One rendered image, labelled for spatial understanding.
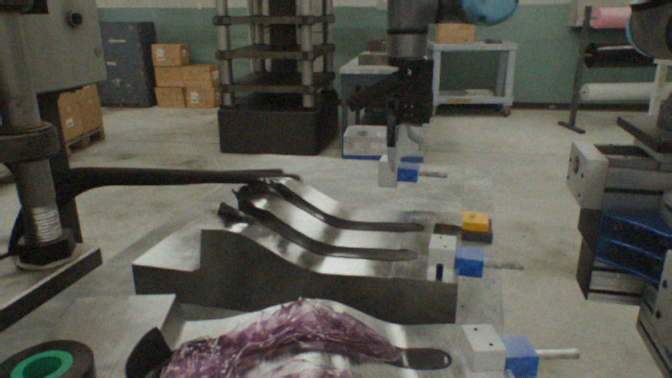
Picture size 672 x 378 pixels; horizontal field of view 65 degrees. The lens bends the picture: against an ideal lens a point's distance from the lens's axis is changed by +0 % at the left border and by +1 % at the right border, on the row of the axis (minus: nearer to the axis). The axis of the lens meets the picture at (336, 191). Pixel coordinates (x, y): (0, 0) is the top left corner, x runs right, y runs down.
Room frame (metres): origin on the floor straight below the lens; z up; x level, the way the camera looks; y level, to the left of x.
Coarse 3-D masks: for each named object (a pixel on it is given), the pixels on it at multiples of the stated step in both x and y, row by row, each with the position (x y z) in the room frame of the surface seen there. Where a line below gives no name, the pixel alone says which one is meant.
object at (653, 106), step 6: (660, 60) 4.55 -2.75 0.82; (666, 60) 4.45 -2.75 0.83; (660, 66) 4.57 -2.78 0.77; (666, 66) 4.56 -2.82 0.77; (660, 72) 4.56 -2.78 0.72; (666, 72) 4.56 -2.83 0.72; (654, 78) 4.62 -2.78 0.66; (660, 78) 4.56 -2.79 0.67; (654, 84) 4.61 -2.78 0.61; (660, 84) 4.56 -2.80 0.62; (654, 90) 4.59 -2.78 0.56; (660, 90) 4.56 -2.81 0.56; (654, 96) 4.57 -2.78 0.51; (660, 96) 4.56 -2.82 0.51; (654, 102) 4.56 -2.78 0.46; (660, 102) 4.56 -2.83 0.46; (654, 108) 4.56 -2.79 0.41; (648, 114) 4.61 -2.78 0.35; (654, 114) 4.56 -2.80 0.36
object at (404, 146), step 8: (400, 128) 0.96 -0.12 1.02; (400, 136) 0.96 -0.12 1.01; (400, 144) 0.96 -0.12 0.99; (408, 144) 0.95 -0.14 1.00; (416, 144) 0.95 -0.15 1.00; (392, 152) 0.95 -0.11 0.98; (400, 152) 0.96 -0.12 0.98; (408, 152) 0.95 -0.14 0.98; (416, 152) 0.95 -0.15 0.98; (392, 160) 0.96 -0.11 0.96; (392, 168) 0.96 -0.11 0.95
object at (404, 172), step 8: (384, 160) 0.98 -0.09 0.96; (384, 168) 0.98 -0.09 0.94; (400, 168) 0.97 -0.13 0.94; (408, 168) 0.97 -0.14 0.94; (416, 168) 0.97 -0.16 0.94; (384, 176) 0.98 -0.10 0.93; (392, 176) 0.97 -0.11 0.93; (400, 176) 0.97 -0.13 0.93; (408, 176) 0.97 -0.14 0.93; (416, 176) 0.96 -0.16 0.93; (424, 176) 0.98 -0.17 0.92; (432, 176) 0.97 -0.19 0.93; (440, 176) 0.97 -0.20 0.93; (384, 184) 0.98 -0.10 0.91; (392, 184) 0.97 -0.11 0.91
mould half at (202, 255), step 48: (192, 240) 0.82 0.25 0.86; (240, 240) 0.69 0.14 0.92; (288, 240) 0.72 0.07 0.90; (336, 240) 0.77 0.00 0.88; (384, 240) 0.76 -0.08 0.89; (144, 288) 0.73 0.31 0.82; (192, 288) 0.71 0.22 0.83; (240, 288) 0.69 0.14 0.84; (288, 288) 0.67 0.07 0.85; (336, 288) 0.65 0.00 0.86; (384, 288) 0.64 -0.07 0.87; (432, 288) 0.62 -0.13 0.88
